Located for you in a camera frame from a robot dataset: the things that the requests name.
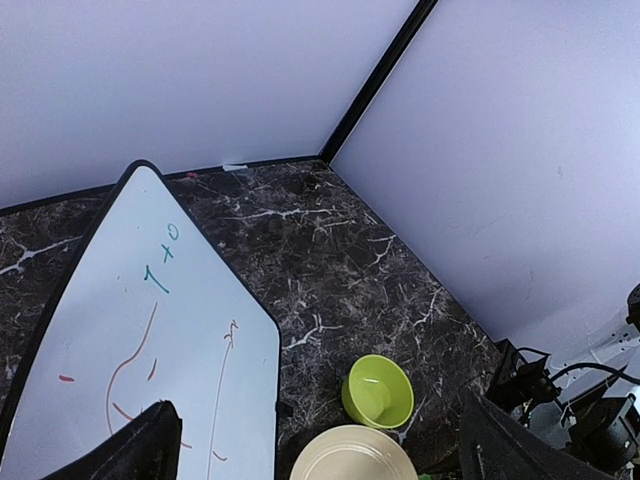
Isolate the beige round plate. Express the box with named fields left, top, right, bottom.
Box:
left=289, top=425, right=418, bottom=480

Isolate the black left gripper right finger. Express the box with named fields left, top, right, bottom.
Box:
left=458, top=390, right=611, bottom=480

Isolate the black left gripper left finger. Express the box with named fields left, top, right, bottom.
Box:
left=47, top=400, right=183, bottom=480

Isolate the white whiteboard with black frame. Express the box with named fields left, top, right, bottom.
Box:
left=1, top=160, right=281, bottom=479

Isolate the black right corner post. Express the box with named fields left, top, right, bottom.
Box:
left=318, top=0, right=439, bottom=165

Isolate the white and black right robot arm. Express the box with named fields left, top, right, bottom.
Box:
left=487, top=289, right=639, bottom=473

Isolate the green bowl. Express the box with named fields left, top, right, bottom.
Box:
left=341, top=354, right=415, bottom=430

